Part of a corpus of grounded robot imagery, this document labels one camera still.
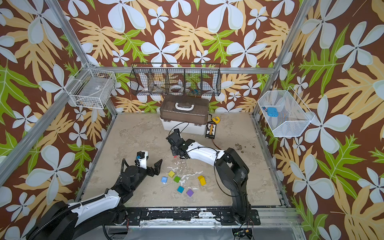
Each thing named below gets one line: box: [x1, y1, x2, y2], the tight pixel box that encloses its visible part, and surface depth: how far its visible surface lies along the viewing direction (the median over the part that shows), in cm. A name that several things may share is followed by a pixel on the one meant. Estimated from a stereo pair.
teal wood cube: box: [176, 185, 185, 194], surface depth 85 cm
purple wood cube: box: [186, 188, 194, 197], surface depth 84 cm
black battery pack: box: [205, 121, 217, 140], surface depth 110 cm
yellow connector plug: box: [212, 116, 221, 124], surface depth 117 cm
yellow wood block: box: [197, 175, 207, 186], surface depth 87 cm
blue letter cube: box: [161, 176, 168, 184], surface depth 88 cm
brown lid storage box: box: [159, 94, 210, 135], surface depth 98 cm
